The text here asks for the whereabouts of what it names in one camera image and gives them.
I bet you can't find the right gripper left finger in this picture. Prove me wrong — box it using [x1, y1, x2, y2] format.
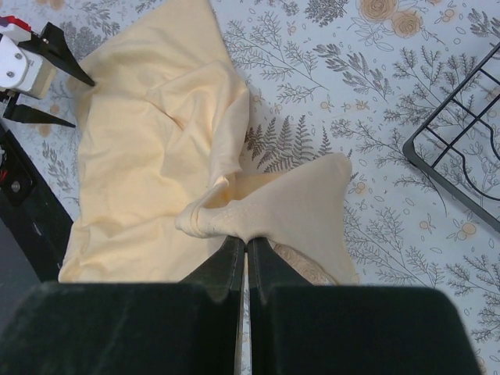
[180, 236, 245, 303]

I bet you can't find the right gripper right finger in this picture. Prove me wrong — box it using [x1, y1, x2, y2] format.
[247, 237, 313, 305]

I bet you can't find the black wire dish rack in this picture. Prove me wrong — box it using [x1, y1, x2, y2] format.
[403, 45, 499, 230]

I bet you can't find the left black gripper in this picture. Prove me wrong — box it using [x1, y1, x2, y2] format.
[1, 23, 95, 128]

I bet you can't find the pale yellow t shirt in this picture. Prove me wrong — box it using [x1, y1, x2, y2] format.
[59, 1, 358, 284]

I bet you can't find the floral table mat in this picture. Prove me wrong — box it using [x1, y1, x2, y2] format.
[1, 1, 499, 374]

